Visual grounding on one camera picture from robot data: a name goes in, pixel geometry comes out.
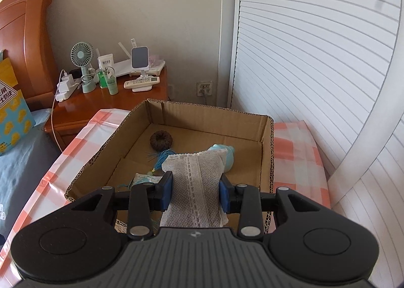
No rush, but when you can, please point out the blue floral sachet pouch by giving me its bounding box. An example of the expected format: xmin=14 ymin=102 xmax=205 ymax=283
xmin=129 ymin=173 xmax=162 ymax=188

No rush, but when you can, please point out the blue penguin plush toy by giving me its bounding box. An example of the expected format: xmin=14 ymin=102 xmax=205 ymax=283
xmin=206 ymin=143 xmax=236 ymax=173

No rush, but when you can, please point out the blue tassel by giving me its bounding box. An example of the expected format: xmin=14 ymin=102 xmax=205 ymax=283
xmin=147 ymin=148 xmax=176 ymax=175

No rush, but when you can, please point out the grey lace sachet bag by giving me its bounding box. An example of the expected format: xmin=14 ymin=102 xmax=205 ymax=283
xmin=160 ymin=149 xmax=228 ymax=228

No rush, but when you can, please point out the brown knitted scrunchie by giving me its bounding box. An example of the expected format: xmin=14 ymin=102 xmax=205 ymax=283
xmin=149 ymin=130 xmax=173 ymax=152

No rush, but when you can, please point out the pink white checkered tablecloth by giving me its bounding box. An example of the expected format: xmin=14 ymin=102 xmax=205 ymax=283
xmin=0 ymin=107 xmax=332 ymax=287

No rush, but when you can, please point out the brown cardboard box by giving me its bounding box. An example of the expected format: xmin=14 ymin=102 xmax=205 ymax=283
xmin=65 ymin=99 xmax=274 ymax=201

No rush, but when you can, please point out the wooden nightstand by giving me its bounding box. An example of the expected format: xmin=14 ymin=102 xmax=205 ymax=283
xmin=44 ymin=68 xmax=168 ymax=149

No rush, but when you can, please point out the white remote control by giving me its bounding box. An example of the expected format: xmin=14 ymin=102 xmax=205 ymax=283
xmin=123 ymin=76 xmax=160 ymax=92

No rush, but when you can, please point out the grey blue bedsheet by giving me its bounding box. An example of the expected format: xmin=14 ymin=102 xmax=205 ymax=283
xmin=0 ymin=109 xmax=61 ymax=244

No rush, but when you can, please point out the green small box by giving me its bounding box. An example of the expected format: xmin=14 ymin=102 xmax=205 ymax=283
xmin=97 ymin=70 xmax=108 ymax=89

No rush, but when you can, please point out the green tube bottle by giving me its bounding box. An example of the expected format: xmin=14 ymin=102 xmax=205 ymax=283
xmin=104 ymin=66 xmax=118 ymax=96

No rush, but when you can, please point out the white router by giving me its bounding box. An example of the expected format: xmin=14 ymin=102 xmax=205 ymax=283
xmin=112 ymin=39 xmax=166 ymax=77

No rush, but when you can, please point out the white power strip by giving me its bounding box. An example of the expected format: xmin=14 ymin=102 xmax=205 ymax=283
xmin=55 ymin=70 xmax=81 ymax=102

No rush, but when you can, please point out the white card sign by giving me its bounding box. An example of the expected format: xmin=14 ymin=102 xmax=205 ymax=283
xmin=97 ymin=53 xmax=114 ymax=70

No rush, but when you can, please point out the white phone stand mirror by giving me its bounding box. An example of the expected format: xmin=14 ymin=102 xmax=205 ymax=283
xmin=131 ymin=38 xmax=149 ymax=77

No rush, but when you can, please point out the yellow duck pattern bag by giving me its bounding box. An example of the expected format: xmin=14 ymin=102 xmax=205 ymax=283
xmin=0 ymin=58 xmax=36 ymax=155

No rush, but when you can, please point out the green desk fan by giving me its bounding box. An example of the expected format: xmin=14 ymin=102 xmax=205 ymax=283
xmin=70 ymin=42 xmax=96 ymax=94

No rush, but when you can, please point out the wooden headboard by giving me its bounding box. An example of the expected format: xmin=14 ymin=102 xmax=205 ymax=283
xmin=1 ymin=0 xmax=59 ymax=111

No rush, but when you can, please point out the white wall socket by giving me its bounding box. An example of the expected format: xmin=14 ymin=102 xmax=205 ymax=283
xmin=196 ymin=81 xmax=213 ymax=97

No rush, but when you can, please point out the white charging cable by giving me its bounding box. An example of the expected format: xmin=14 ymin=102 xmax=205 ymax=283
xmin=50 ymin=98 xmax=64 ymax=153

